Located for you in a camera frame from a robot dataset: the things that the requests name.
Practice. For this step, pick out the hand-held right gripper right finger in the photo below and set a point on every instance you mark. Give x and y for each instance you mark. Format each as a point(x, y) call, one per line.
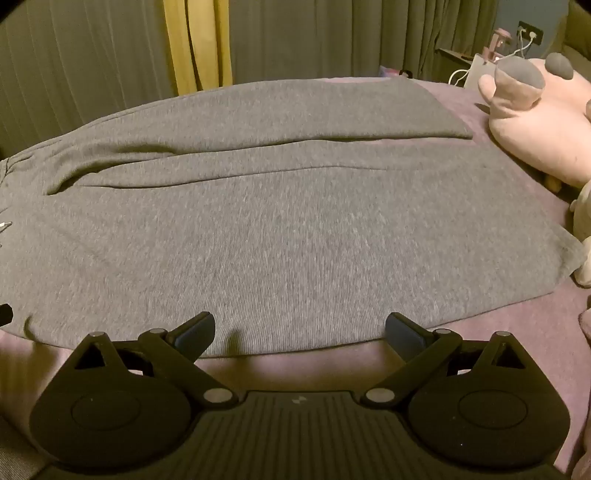
point(402, 331)

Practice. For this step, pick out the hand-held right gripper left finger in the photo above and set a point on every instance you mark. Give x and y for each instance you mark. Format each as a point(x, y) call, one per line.
point(198, 331)

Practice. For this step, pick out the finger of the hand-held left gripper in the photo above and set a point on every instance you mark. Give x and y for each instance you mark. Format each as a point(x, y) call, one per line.
point(4, 314)

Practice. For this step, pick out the grey pants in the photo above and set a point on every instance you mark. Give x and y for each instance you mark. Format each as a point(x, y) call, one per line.
point(277, 221)

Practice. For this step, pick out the pink suede cushion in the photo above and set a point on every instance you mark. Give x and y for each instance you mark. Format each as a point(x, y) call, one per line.
point(508, 323)

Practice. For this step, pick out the white plush toy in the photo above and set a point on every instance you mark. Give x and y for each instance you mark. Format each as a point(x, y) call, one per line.
point(582, 230)

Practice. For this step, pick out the pink plush toy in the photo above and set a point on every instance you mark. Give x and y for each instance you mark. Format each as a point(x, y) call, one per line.
point(545, 120)

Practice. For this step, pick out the grey curtain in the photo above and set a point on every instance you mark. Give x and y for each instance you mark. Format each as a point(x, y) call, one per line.
point(83, 60)
point(323, 37)

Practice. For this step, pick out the dark nightstand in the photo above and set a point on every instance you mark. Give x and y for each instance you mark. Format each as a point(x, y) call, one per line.
point(450, 60)

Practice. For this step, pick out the yellow curtain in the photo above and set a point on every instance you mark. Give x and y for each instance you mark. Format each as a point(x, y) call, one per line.
point(196, 41)

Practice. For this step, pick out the wall socket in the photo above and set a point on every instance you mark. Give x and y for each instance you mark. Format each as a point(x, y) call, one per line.
point(531, 33)

